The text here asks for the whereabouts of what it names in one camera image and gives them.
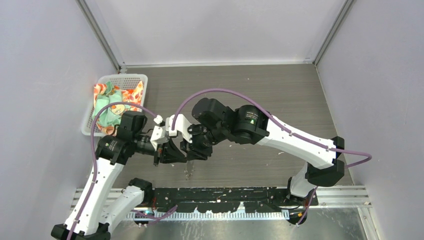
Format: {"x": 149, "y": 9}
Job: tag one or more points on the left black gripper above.
{"x": 168, "y": 153}

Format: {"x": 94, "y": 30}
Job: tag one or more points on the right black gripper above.
{"x": 193, "y": 150}

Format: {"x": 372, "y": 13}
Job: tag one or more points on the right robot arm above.
{"x": 248, "y": 125}

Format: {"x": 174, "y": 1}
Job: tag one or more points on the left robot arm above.
{"x": 90, "y": 218}

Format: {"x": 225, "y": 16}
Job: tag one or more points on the colourful patterned cloth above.
{"x": 107, "y": 93}

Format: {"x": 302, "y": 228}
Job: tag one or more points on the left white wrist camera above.
{"x": 160, "y": 134}

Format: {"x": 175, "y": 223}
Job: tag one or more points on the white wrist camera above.
{"x": 160, "y": 134}
{"x": 178, "y": 125}

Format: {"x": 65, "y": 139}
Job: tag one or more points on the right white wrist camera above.
{"x": 178, "y": 125}

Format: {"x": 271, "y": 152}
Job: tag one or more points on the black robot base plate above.
{"x": 226, "y": 199}

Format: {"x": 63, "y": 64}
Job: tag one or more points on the aluminium frame rail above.
{"x": 353, "y": 196}

